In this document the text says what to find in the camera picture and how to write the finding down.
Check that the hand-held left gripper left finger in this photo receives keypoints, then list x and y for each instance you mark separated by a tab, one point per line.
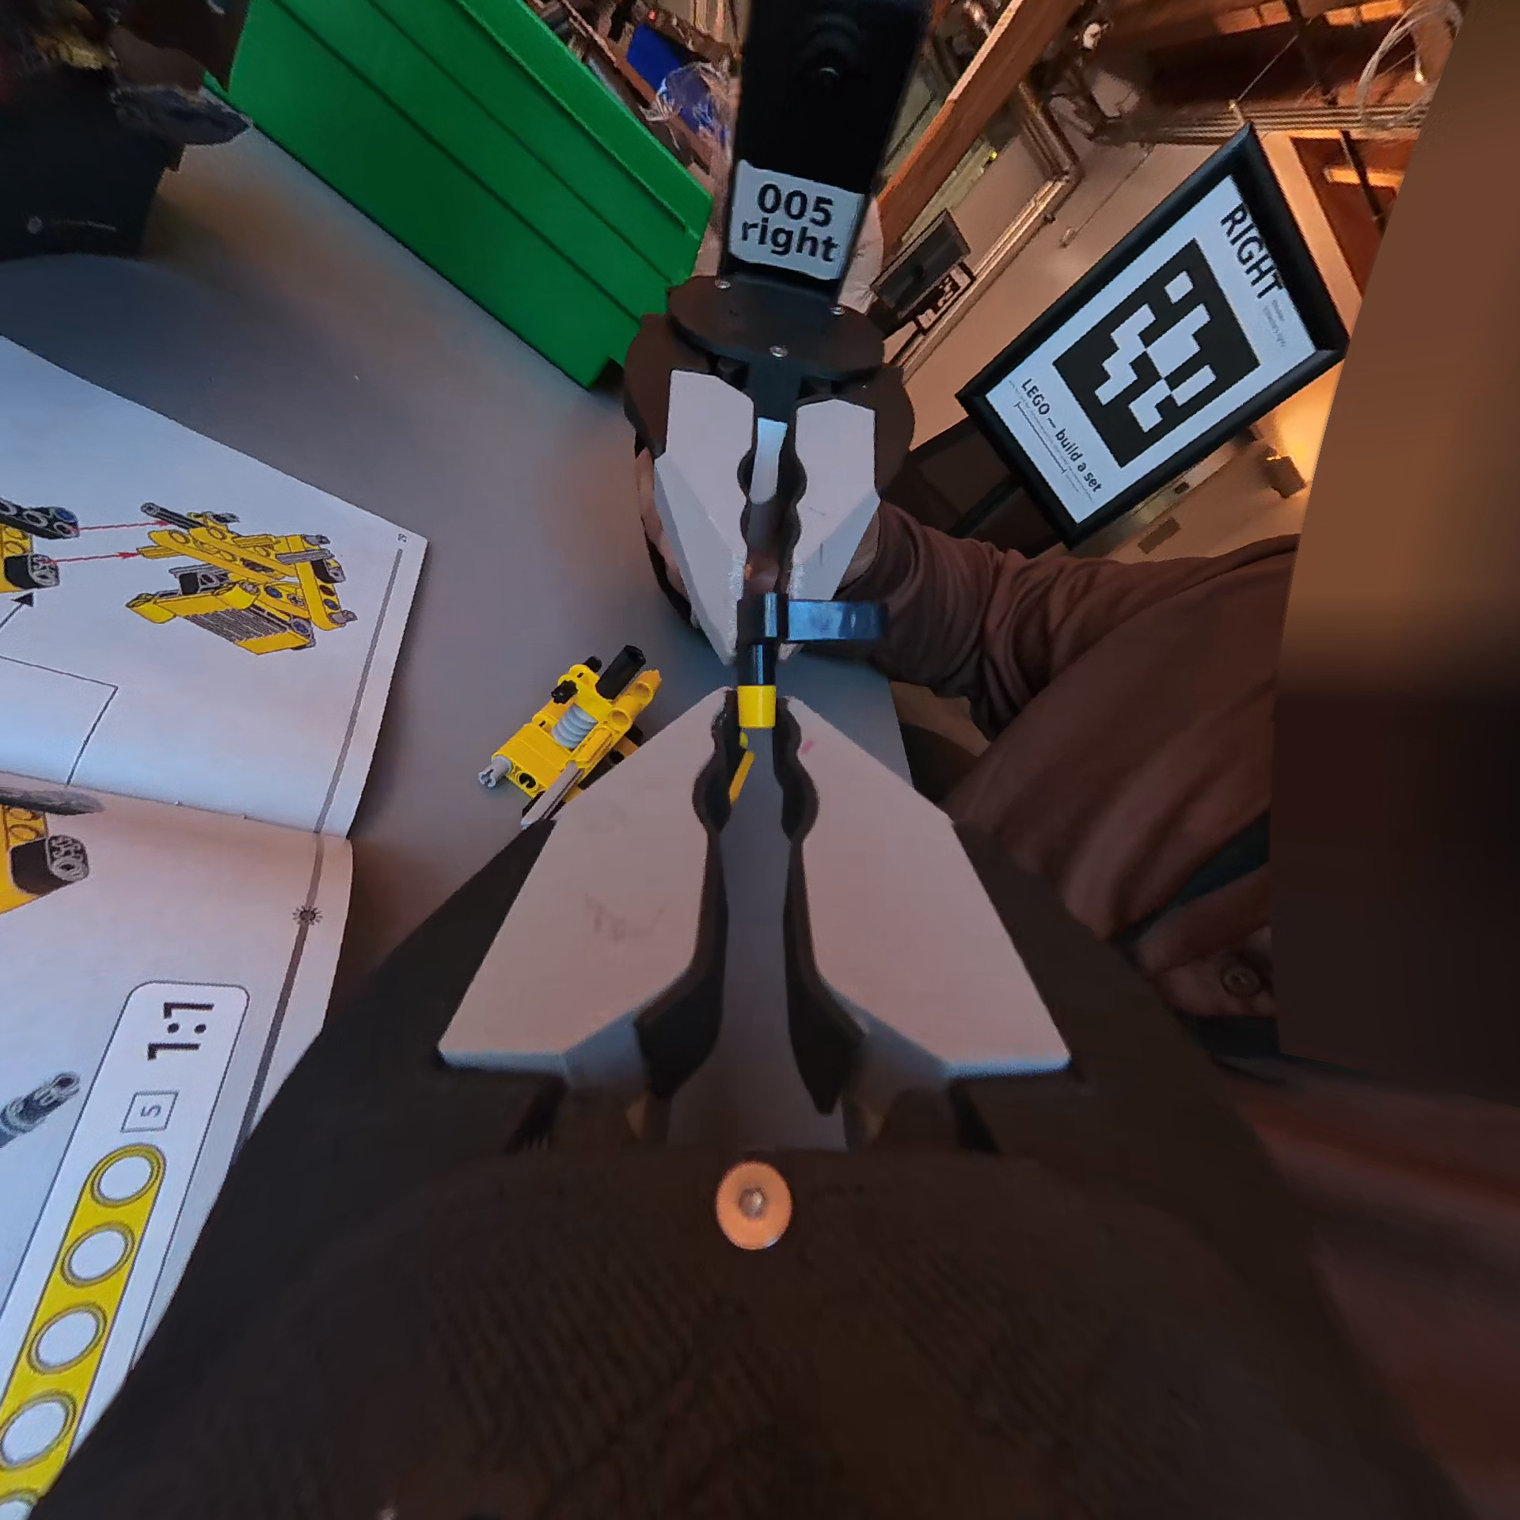
582	914

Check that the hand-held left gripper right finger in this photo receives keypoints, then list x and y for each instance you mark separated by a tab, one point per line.
915	926

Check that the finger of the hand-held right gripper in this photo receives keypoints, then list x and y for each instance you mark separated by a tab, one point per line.
844	474
701	474

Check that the yellow lego model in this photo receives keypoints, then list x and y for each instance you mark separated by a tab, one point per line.
558	736

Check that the person's right forearm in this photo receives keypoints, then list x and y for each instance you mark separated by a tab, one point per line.
1069	629

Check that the lego instruction booklet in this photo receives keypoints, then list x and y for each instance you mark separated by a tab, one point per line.
178	664

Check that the person's right hand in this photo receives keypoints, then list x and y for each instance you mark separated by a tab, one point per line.
672	564

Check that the person's brown clothing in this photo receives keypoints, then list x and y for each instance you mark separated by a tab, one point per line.
1105	903

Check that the black framed tag sign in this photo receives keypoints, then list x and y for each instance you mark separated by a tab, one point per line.
1152	344

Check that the green plastic bin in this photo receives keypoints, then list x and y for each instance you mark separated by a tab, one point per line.
475	154

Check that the wooden shelf rack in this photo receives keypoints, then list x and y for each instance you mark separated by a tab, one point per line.
1188	59

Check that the black plastic bin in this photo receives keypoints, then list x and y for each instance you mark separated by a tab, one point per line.
72	154

